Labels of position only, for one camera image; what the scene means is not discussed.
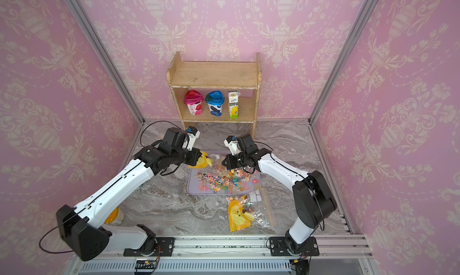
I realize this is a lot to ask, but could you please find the ziploc candy bag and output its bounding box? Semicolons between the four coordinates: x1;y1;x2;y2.
188;151;223;169
226;188;275;234

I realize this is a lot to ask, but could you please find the pile of colourful candies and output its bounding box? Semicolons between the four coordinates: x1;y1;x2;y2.
188;167;262;195

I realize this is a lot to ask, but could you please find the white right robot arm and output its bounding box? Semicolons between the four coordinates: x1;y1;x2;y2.
222;134;338;254

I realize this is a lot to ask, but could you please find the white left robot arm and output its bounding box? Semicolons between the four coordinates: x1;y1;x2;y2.
56;127;201;261

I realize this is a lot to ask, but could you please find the lavender plastic tray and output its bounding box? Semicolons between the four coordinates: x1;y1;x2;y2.
187;151;261;196

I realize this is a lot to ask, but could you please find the pink lid yogurt cup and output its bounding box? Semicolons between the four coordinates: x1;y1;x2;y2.
184;90;204;116

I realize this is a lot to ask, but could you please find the green white juice carton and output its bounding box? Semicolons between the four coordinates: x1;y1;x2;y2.
228;91;241;119

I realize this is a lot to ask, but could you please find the blue lid yogurt cup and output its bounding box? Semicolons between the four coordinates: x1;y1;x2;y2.
205;91;225;117

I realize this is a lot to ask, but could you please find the wooden shelf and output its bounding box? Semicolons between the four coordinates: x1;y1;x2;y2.
167;51;262;139

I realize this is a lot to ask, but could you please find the orange lid cup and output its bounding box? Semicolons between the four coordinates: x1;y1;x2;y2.
104;208;125;225

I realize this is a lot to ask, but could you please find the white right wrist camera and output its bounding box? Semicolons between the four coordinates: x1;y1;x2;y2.
224;136;241;155

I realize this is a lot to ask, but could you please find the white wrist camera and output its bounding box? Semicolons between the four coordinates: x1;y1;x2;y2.
186;126;200;151
224;136;241;155

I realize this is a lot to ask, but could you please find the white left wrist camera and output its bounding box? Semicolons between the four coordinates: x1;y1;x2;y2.
186;126;200;151

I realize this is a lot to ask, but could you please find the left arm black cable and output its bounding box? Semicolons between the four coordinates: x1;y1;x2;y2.
139;120;184;148

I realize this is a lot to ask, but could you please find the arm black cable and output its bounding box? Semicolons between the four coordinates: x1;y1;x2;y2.
254;141;326;233
139;120;184;148

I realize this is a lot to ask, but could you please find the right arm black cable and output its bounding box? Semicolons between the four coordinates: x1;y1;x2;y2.
254;141;326;233

